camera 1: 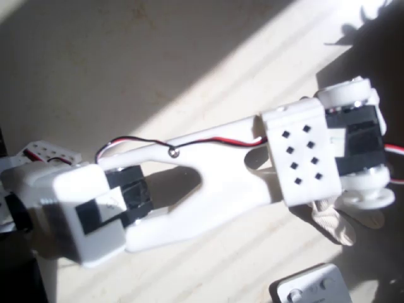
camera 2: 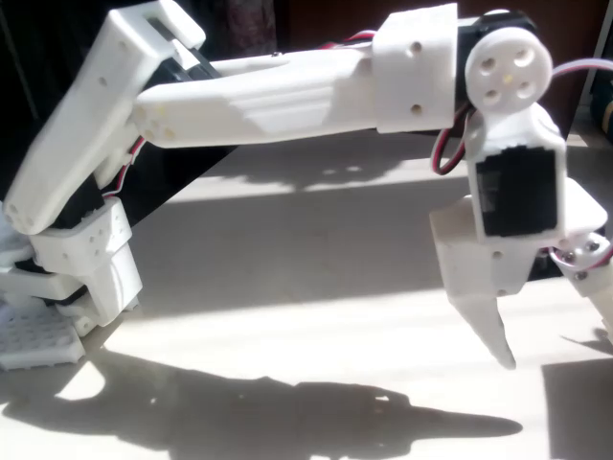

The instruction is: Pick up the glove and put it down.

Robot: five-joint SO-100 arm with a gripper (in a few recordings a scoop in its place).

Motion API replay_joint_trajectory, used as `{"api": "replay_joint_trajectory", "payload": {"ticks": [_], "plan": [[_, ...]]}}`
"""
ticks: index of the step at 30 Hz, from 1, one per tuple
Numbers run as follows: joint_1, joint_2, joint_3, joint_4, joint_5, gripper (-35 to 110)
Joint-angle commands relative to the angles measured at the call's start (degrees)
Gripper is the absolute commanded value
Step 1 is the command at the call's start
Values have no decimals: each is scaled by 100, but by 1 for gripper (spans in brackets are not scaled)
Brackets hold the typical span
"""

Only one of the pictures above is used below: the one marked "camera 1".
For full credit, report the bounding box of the white perforated base plate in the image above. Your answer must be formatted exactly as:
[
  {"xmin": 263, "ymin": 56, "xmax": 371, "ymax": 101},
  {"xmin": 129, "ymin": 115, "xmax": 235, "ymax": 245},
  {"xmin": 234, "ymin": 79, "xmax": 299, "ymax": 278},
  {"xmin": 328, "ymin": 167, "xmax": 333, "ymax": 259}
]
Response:
[{"xmin": 15, "ymin": 141, "xmax": 83, "ymax": 167}]

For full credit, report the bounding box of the white device with round buttons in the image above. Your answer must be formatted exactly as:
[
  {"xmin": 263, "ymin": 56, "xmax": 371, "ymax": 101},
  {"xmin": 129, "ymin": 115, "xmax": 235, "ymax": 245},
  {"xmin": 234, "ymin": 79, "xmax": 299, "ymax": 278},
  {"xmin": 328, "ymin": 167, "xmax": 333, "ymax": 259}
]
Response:
[{"xmin": 268, "ymin": 263, "xmax": 354, "ymax": 303}]

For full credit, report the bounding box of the white knitted work glove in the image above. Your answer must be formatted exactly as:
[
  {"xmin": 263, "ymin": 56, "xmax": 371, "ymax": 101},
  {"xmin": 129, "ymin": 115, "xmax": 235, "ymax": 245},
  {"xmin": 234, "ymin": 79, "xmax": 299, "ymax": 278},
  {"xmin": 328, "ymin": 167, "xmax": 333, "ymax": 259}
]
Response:
[{"xmin": 310, "ymin": 198, "xmax": 358, "ymax": 247}]

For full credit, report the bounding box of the red white black servo cable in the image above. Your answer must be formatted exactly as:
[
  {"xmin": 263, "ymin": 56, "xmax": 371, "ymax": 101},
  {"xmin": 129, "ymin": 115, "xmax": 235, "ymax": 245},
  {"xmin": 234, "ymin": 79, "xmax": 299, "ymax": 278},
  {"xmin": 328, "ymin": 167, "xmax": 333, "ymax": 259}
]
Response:
[
  {"xmin": 383, "ymin": 143, "xmax": 404, "ymax": 184},
  {"xmin": 94, "ymin": 134, "xmax": 270, "ymax": 162}
]

